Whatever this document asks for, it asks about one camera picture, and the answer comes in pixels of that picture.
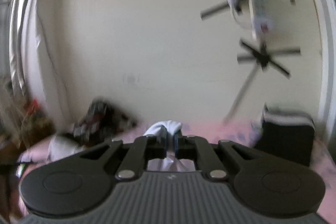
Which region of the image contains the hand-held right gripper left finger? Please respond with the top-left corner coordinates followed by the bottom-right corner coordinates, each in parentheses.
top-left (76, 127), bottom-right (168, 179)

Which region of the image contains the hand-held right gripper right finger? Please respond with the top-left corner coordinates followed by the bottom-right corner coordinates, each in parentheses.
top-left (174, 130), bottom-right (265, 180)

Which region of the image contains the white shirt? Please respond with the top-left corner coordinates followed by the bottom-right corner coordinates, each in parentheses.
top-left (143, 120), bottom-right (196, 172)

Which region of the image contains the black patterned knit sweater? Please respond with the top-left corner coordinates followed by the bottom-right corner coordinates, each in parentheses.
top-left (72, 98), bottom-right (139, 147)

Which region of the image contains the pink floral bedsheet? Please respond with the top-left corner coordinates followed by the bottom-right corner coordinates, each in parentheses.
top-left (10, 120), bottom-right (336, 223)

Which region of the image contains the black green white garment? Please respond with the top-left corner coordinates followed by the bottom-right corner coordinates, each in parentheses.
top-left (256, 105), bottom-right (315, 168)

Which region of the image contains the colourful clutter pile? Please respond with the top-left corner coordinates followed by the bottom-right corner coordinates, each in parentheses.
top-left (0, 77), bottom-right (55, 146)

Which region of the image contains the white power strip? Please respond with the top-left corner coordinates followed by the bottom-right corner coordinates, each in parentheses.
top-left (248, 0), bottom-right (275, 39)

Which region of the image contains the grey white curtain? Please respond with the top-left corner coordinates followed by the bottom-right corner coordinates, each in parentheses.
top-left (9, 0), bottom-right (66, 109)

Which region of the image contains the white door frame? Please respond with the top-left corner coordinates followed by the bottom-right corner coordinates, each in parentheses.
top-left (297, 0), bottom-right (336, 119)

